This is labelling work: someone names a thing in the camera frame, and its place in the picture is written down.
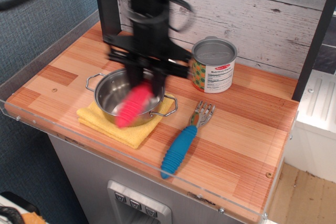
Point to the black vertical post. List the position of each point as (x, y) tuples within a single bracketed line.
[(113, 18), (312, 54)]

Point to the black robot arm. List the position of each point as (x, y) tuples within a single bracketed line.
[(154, 8)]

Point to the yellow folded cloth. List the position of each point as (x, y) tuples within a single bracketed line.
[(93, 117)]

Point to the silver dispenser button panel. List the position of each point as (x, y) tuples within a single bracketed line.
[(130, 206)]

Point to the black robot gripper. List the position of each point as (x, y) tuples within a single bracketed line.
[(149, 47)]

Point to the grey toy fridge cabinet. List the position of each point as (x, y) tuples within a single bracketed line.
[(89, 172)]

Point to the orange object at corner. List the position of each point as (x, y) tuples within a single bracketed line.
[(32, 218)]

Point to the black vertical post left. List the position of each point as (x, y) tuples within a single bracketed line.
[(113, 18)]

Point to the white toy sink unit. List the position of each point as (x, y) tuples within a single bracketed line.
[(311, 146)]

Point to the silver steel pan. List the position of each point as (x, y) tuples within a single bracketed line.
[(111, 89)]

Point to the red-handled metal spoon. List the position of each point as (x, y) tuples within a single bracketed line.
[(133, 104)]

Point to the clear acrylic table guard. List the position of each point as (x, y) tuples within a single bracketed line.
[(231, 166)]

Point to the black vertical post right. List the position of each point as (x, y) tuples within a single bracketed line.
[(312, 54)]

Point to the blue-handled metal fork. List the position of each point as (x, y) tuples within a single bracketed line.
[(175, 155)]

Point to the toy food can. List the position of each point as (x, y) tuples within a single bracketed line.
[(212, 66)]

